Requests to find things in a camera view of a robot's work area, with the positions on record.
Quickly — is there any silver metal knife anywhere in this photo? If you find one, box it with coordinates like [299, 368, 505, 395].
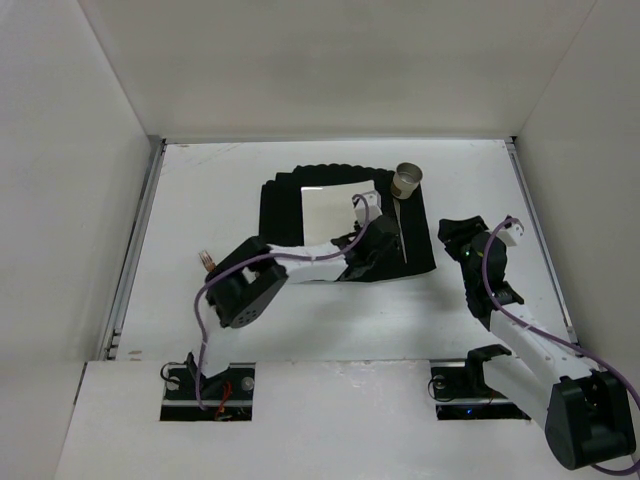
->
[393, 197, 408, 264]

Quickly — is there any white square plate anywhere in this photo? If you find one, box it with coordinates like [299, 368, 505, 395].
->
[301, 180, 375, 246]

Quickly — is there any silver metal cup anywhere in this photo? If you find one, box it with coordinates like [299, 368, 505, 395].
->
[390, 162, 423, 200]

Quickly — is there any black cloth placemat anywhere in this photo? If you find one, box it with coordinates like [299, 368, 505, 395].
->
[259, 164, 436, 283]

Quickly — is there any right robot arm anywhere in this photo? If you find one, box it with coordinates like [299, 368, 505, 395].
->
[438, 216, 639, 475]

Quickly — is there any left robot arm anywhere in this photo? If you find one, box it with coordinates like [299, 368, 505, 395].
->
[187, 215, 400, 387]

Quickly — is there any copper fork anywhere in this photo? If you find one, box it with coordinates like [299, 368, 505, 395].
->
[198, 250, 216, 272]

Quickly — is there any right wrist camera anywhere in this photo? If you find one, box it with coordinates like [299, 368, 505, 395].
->
[498, 221, 524, 248]

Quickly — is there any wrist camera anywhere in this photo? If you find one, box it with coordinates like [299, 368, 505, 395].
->
[352, 190, 382, 226]
[498, 221, 524, 248]

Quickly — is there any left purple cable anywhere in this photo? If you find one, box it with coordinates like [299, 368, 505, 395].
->
[193, 194, 374, 412]

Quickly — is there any purple cable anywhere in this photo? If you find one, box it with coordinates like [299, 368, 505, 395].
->
[193, 194, 374, 412]
[480, 214, 640, 474]

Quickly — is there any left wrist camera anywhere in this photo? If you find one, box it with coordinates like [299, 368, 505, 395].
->
[352, 190, 382, 226]

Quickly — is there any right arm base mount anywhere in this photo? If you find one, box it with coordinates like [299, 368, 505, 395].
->
[427, 344, 530, 421]

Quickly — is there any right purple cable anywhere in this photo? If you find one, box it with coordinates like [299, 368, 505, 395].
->
[480, 214, 640, 474]

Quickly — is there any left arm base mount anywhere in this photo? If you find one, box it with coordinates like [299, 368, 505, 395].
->
[159, 353, 256, 422]

